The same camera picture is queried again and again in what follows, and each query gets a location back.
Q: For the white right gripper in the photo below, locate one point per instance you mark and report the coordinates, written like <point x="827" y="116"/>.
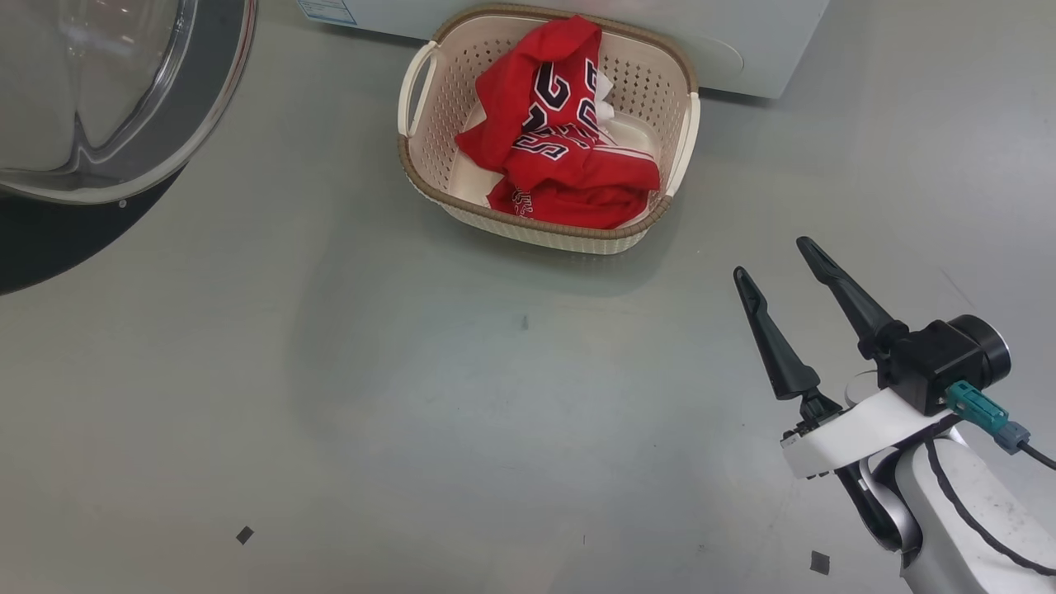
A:
<point x="866" y="429"/>

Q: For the red jersey with numbers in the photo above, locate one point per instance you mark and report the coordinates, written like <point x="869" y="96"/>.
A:
<point x="528" y="74"/>

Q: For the black round glass washer door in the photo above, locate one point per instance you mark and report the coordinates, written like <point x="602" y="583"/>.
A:
<point x="124" y="99"/>

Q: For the white front-load washing machine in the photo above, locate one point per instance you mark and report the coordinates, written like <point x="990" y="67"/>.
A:
<point x="767" y="41"/>

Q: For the cream perforated basket brown rim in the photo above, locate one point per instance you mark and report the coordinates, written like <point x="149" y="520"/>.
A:
<point x="429" y="148"/>

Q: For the black floor tape piece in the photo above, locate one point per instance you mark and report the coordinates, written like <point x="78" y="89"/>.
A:
<point x="245" y="535"/>
<point x="819" y="563"/>

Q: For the blue energy label sticker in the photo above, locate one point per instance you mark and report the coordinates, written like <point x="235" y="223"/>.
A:
<point x="326" y="10"/>

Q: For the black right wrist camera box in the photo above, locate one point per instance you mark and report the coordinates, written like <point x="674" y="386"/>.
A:
<point x="932" y="363"/>

